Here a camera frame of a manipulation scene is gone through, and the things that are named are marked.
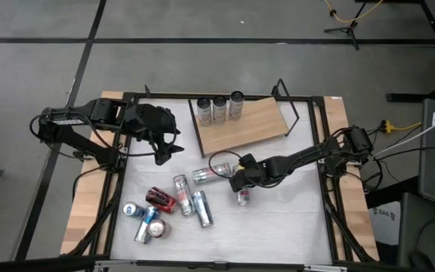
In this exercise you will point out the black tripod stand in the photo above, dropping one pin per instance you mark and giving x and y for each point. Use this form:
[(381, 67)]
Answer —
[(349, 31)]

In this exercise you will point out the red soda can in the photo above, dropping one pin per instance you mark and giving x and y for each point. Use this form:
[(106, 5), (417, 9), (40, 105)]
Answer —
[(158, 227)]

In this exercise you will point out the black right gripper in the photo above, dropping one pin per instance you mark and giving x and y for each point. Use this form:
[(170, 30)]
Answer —
[(257, 168)]

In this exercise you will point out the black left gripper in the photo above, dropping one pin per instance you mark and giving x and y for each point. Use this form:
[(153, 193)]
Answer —
[(147, 121)]

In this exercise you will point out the white table cover sheet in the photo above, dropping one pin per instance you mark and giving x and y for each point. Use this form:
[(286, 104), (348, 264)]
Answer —
[(278, 226)]

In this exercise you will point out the grey chair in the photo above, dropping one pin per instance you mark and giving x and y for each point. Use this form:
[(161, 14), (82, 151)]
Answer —
[(421, 242)]

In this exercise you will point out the small blue can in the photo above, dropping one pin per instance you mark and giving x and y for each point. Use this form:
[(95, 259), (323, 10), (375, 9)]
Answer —
[(131, 209)]

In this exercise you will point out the blue silver Red Bull can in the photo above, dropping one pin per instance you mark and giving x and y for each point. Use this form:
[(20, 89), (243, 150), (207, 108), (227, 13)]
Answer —
[(144, 226), (202, 208)]

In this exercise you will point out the black desk frame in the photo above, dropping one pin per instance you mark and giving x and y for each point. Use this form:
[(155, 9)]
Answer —
[(410, 97)]

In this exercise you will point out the red cola can black script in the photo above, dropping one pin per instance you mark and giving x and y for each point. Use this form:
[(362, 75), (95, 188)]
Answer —
[(161, 200)]

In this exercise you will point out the white Celsius Peach Vibe can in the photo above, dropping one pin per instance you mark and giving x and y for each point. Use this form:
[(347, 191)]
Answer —
[(219, 109), (243, 197), (204, 111), (236, 106), (210, 174), (183, 194)]

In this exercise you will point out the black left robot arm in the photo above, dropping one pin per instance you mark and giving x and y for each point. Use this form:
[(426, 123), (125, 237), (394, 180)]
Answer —
[(74, 140)]

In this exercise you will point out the wooden board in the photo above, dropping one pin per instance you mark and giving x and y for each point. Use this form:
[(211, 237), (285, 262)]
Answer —
[(247, 128)]

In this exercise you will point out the yellow tag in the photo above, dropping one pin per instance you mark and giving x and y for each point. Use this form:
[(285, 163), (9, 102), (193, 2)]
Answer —
[(241, 166)]

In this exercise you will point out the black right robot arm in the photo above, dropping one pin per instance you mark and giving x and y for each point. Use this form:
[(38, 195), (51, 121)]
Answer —
[(304, 155)]

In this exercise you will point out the white cardboard box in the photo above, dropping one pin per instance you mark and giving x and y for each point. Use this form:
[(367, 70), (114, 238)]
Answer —
[(385, 228)]

